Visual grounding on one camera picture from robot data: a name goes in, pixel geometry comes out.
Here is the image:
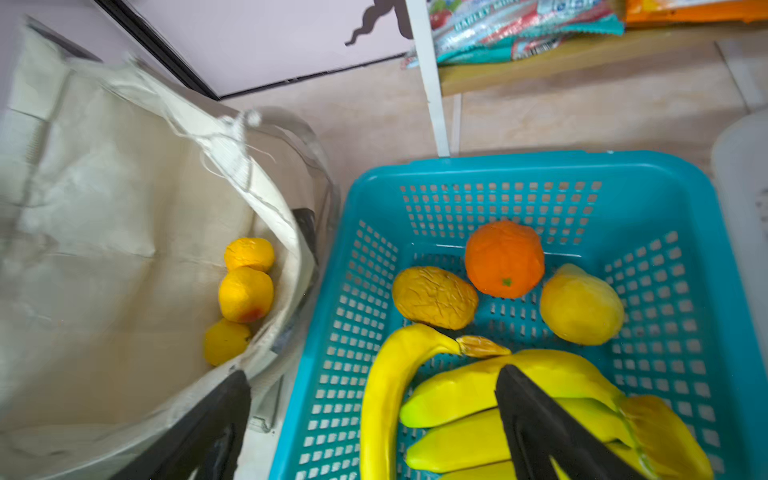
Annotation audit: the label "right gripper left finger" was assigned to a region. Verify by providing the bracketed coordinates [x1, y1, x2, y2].
[113, 370, 251, 480]

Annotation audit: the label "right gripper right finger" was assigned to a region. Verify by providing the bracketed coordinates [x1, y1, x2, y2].
[495, 365, 643, 479]

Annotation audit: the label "yellow green banana bunch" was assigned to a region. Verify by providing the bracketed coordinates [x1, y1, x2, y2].
[399, 349, 715, 479]

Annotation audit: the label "small yellow lemon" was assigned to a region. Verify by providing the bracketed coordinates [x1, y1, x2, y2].
[203, 319, 251, 367]

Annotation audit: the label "yellow red apple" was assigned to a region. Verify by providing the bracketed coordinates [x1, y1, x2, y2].
[218, 266, 275, 323]

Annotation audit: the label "wrinkled yellow fruit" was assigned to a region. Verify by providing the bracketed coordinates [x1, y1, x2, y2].
[392, 266, 479, 330]

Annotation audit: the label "cream canvas grocery bag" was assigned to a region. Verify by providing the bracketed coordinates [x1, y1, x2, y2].
[1, 18, 339, 479]

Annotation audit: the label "orange yellow mango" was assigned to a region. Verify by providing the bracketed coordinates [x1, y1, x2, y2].
[224, 238, 276, 272]

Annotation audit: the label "teal candy bag lower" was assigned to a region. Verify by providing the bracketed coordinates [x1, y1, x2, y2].
[429, 0, 625, 66]

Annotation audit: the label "orange Fox's candy bag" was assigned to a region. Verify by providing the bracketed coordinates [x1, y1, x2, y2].
[625, 0, 767, 24]

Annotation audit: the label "yellow pear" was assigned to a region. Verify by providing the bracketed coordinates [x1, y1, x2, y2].
[539, 264, 625, 346]

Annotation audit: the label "single yellow banana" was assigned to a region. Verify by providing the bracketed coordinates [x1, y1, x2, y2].
[359, 324, 511, 479]

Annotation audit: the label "orange fruit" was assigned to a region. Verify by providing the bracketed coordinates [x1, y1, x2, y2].
[465, 220, 545, 299]

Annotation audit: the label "teal plastic basket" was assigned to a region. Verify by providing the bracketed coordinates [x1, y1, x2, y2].
[270, 151, 767, 479]

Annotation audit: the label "white wooden shelf rack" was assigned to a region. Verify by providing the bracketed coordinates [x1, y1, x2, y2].
[406, 1, 767, 157]

